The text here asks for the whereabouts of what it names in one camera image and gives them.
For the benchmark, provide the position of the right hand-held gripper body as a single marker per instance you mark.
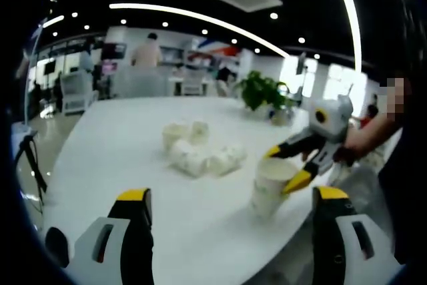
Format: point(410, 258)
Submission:
point(333, 118)

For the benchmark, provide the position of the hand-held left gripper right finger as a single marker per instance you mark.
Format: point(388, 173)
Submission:
point(337, 255)

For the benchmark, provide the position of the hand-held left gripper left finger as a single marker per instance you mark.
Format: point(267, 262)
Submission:
point(110, 258)

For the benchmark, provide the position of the white cup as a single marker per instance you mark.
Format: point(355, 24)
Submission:
point(268, 195)

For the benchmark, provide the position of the pile of white paper cups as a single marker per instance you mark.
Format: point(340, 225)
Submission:
point(197, 158)

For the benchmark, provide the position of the person's right hand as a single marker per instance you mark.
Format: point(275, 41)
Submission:
point(352, 148)

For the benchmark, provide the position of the small beige container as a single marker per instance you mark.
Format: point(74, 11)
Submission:
point(281, 117)

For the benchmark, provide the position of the dark round object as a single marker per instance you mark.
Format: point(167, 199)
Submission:
point(57, 246)

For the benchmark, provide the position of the potted green plant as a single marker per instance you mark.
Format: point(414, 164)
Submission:
point(260, 89)

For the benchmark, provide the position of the white table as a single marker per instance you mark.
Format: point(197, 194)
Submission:
point(166, 205)

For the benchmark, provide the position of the person's dark shirt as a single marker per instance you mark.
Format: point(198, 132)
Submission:
point(407, 181)

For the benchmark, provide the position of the curved ceiling light strip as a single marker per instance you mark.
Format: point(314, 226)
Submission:
point(350, 14)
point(200, 16)

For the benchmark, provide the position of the black tripod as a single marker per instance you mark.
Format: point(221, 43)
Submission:
point(35, 168)

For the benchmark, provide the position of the white slatted chair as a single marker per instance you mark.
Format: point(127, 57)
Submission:
point(77, 93)

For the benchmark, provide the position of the grey translucent chair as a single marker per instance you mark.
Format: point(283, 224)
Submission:
point(138, 81)

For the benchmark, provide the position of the wall monitor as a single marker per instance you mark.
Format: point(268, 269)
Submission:
point(114, 50)

